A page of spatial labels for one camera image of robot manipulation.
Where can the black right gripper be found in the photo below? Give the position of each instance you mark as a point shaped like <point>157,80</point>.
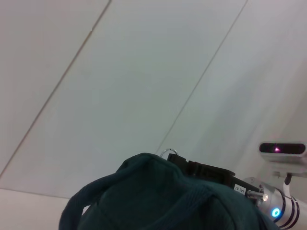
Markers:
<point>216,176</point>

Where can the dark teal insulated lunch bag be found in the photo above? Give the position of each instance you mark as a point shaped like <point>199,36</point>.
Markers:
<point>156,203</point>

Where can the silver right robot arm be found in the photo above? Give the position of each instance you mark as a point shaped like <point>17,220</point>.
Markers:
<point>285,208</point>

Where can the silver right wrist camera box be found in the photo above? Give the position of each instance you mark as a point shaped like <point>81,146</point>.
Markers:
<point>283,153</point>

